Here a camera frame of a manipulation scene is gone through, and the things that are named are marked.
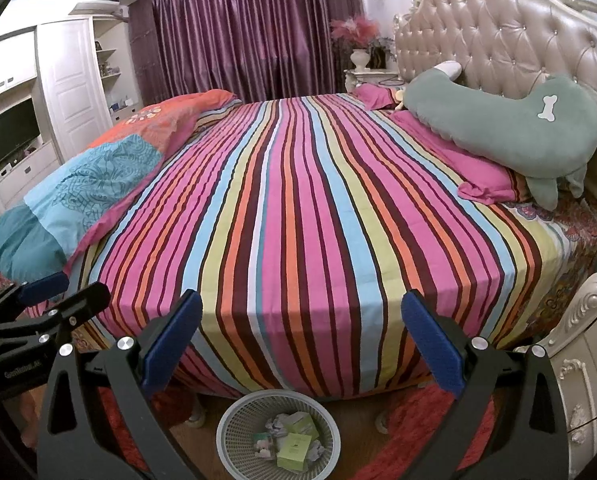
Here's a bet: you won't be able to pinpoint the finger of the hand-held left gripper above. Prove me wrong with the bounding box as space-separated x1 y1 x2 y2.
0 272 72 318
41 281 112 343

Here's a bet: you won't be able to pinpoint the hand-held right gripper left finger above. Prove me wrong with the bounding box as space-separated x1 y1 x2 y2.
36 289 204 480

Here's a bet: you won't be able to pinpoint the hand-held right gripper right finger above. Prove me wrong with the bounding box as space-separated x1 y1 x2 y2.
401 290 571 480

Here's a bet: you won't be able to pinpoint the white mesh wastebasket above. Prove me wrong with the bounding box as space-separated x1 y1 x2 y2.
216 390 341 480

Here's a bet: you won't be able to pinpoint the small green box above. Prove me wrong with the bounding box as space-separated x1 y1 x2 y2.
288 411 319 436

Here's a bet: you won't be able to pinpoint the pale green box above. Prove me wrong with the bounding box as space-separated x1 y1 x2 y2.
277 432 313 468

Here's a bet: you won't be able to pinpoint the red shaggy rug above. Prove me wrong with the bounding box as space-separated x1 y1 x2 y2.
93 375 504 480

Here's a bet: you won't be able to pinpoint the orange and blue patterned quilt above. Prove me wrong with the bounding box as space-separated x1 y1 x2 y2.
0 89 242 281

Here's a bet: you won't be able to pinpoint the ornate cream nightstand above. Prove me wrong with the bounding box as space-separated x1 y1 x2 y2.
515 255 597 480

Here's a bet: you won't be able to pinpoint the black television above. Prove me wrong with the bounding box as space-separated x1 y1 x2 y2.
0 97 42 168

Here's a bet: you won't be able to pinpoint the striped bed sheet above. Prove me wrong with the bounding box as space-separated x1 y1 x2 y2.
0 92 597 401

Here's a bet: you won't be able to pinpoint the floral mattress cover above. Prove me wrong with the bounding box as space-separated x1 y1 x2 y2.
498 195 597 351

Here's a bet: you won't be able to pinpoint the large pink pillow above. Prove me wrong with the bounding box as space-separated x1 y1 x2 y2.
388 110 534 206

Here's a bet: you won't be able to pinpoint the white wardrobe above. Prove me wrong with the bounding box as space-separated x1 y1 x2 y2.
0 15 144 216

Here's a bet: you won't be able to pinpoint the green plush bone-print pillow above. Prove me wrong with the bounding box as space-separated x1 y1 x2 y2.
403 60 597 211

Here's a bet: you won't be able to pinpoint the small pink pillow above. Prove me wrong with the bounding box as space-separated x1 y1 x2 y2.
353 82 404 110

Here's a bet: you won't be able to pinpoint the cream bedside table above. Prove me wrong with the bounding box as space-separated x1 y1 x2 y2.
345 67 404 93

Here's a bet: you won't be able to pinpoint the white air conditioner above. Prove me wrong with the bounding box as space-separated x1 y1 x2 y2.
68 0 122 16

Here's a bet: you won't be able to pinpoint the dark green plant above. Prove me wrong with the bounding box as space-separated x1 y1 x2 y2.
368 37 396 71

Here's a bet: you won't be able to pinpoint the purple curtain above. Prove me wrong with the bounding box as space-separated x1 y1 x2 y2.
128 0 369 106

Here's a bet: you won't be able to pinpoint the pink feather bouquet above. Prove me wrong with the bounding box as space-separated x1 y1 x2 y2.
329 16 379 51

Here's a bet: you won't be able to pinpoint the tufted beige headboard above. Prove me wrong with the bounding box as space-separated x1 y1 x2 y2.
393 0 597 201

